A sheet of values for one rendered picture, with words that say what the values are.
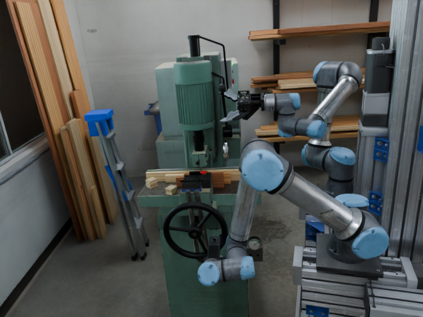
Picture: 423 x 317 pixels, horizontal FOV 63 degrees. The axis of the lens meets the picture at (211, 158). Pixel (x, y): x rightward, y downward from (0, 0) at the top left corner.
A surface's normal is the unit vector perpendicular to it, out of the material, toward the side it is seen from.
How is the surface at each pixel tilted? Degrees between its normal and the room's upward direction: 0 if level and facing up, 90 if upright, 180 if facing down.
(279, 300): 0
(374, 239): 95
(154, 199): 90
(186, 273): 90
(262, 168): 85
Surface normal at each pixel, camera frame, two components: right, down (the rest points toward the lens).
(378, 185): -0.28, 0.36
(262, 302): -0.07, -0.94
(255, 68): -0.02, 0.36
